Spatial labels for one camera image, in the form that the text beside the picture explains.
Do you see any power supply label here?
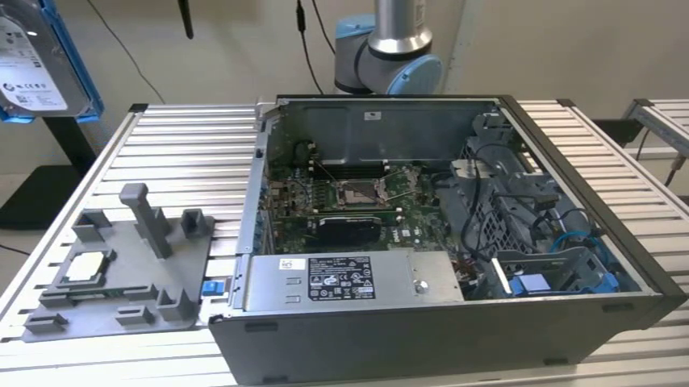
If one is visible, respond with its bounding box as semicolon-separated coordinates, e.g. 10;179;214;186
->
307;257;376;302

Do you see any grey parts rack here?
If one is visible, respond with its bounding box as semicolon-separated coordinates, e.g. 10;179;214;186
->
24;183;217;344

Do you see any black wire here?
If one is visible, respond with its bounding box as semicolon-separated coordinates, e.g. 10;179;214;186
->
461;144;557;260

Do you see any metal slat side table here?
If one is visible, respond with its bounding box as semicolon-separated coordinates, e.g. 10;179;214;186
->
623;98;689;157

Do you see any silver CPU chip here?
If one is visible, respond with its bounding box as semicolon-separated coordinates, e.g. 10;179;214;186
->
64;254;110;281

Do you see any green motherboard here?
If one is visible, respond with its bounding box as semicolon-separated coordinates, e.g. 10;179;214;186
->
266;160;454;256

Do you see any metal socket cover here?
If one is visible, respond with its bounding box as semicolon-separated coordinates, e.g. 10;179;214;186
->
376;168;422;203

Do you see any blue disk carrier in bay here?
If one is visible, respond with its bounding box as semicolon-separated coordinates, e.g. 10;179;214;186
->
509;273;553;298

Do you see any thin black cable with connector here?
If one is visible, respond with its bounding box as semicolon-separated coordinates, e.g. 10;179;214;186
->
294;0;325;95

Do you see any grey metal disk bay cage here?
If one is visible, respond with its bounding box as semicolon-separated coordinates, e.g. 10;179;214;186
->
436;112;643;302

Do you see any black open PC case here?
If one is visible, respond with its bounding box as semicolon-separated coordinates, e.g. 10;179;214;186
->
207;94;689;386

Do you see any silver power supply unit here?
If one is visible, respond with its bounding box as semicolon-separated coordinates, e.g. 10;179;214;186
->
242;249;465;314

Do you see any CPU socket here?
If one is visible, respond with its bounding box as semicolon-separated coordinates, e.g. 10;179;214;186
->
337;179;381;206

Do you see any hard disk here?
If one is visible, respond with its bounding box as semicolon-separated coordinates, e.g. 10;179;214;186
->
0;0;106;124

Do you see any blue wire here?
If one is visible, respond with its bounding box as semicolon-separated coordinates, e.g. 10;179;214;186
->
549;208;619;284

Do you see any thin black wall cable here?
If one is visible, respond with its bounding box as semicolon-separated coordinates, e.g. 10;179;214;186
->
97;0;166;105

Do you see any black graphics card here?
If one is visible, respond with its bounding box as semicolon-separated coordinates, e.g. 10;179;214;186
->
315;215;382;248

